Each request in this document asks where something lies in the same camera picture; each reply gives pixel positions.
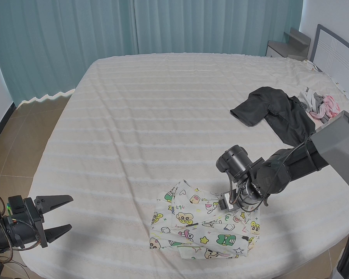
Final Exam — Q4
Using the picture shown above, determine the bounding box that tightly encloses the grey bedside table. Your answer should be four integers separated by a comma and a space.
266, 27, 312, 62

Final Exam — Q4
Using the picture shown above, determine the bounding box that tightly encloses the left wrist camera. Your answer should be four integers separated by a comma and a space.
8, 195, 25, 216

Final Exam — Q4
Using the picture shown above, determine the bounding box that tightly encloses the black T-shirt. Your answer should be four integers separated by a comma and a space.
230, 87, 316, 147

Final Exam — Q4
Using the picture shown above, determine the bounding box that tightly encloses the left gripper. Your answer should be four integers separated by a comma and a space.
2, 195, 74, 249

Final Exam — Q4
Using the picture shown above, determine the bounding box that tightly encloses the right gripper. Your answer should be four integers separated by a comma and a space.
220, 181, 266, 213

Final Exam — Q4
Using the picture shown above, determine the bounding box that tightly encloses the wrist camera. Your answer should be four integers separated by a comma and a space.
216, 156, 228, 173
8, 195, 25, 216

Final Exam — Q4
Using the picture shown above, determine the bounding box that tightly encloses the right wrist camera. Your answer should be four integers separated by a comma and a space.
216, 156, 228, 173

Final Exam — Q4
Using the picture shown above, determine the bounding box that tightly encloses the bed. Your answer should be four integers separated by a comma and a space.
17, 23, 349, 279

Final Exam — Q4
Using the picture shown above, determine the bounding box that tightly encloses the white printed pyjama top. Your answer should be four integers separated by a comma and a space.
149, 179, 262, 260

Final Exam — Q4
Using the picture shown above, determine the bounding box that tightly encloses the blue-green curtain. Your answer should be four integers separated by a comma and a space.
0, 0, 304, 105

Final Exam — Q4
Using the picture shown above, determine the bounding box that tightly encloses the pile of clothes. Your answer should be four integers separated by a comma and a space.
298, 87, 341, 125

